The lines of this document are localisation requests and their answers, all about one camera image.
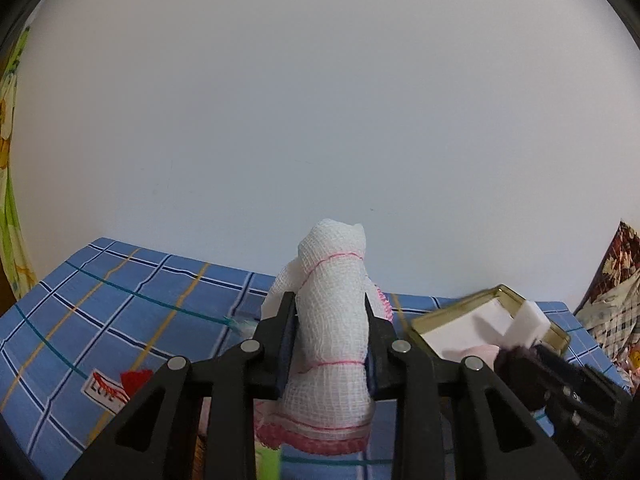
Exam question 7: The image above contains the white printed packet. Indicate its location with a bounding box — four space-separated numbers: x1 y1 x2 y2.
81 370 130 415

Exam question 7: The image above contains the cotton swab bag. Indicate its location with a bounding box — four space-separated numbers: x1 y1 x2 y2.
227 312 262 336

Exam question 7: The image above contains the red pouch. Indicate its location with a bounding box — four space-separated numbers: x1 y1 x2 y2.
120 369 156 403

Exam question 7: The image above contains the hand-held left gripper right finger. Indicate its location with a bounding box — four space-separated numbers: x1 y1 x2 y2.
364 294 581 480

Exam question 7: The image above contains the green packet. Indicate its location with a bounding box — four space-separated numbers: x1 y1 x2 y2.
255 442 282 480

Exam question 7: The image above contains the white gauze cloth pink trim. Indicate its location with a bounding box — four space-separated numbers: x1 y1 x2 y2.
254 218 393 456

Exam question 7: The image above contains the green floral curtain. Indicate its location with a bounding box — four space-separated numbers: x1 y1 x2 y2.
0 25 38 302

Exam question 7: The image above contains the gold tin box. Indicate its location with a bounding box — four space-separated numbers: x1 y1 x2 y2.
404 284 571 366

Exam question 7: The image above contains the dark purple pouch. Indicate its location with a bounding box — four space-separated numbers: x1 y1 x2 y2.
492 346 551 411

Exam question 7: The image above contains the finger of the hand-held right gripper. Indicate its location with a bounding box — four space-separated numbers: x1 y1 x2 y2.
534 342 593 378

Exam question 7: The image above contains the white foam block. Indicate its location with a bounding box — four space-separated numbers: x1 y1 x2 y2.
500 300 551 348

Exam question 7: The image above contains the floral patterned blanket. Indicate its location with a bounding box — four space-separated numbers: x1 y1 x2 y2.
574 220 640 376

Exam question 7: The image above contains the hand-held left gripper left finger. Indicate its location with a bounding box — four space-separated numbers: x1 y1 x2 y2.
65 291 298 480

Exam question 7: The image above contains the blue plaid bedsheet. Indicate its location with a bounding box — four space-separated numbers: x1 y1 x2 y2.
0 237 631 480

